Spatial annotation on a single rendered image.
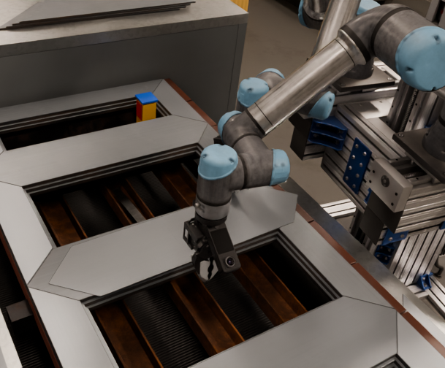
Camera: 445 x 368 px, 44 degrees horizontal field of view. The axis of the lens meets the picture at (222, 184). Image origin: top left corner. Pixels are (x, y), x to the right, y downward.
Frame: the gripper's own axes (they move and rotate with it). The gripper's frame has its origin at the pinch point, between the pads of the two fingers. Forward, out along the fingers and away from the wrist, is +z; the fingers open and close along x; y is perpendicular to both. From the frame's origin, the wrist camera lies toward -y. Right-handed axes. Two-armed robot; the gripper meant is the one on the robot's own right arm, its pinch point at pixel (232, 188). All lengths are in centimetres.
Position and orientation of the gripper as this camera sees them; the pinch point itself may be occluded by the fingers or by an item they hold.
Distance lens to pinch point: 161.2
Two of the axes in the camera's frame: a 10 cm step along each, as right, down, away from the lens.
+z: -1.1, 7.8, 6.2
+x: 8.5, -2.5, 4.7
